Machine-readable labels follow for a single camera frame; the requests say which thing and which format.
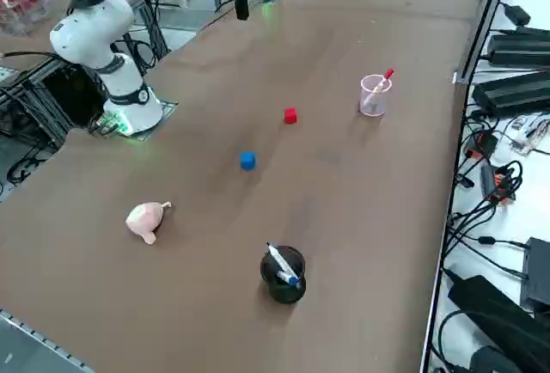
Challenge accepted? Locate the black equipment box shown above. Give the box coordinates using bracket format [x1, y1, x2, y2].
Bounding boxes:
[0, 52, 108, 142]

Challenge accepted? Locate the small black power adapter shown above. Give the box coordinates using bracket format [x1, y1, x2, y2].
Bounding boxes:
[502, 2, 532, 26]

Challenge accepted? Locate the white circuit board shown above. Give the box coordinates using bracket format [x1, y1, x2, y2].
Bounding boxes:
[509, 114, 550, 157]

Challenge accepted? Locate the pink pig toy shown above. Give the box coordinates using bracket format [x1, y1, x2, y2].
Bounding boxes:
[125, 200, 173, 245]

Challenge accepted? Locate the blue capped white marker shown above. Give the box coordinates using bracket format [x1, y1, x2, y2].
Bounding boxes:
[266, 242, 302, 288]

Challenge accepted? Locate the red capped marker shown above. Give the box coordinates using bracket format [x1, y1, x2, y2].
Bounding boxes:
[364, 68, 395, 110]

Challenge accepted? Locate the aluminium frame post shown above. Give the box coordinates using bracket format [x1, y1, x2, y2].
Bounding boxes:
[453, 0, 516, 86]

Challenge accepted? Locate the aluminium frame rail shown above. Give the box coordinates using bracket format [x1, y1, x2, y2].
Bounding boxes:
[0, 308, 94, 373]

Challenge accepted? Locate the clear pink plastic cup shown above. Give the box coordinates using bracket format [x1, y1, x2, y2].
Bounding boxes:
[358, 74, 393, 117]

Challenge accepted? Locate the black cup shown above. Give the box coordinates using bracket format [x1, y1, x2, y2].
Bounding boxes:
[259, 246, 308, 304]

